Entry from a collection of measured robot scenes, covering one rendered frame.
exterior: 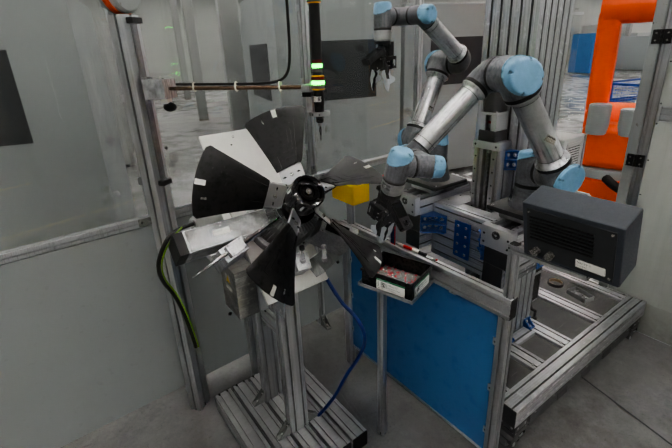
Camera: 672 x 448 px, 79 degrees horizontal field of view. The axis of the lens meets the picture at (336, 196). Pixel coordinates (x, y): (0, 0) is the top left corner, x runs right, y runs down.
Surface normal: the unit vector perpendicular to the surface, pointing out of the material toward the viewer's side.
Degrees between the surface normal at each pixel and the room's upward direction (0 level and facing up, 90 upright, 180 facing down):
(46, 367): 90
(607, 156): 90
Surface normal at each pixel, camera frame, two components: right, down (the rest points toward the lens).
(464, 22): 0.39, 0.30
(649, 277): -0.79, 0.24
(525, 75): 0.17, 0.22
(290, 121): -0.08, -0.33
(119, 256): 0.61, 0.25
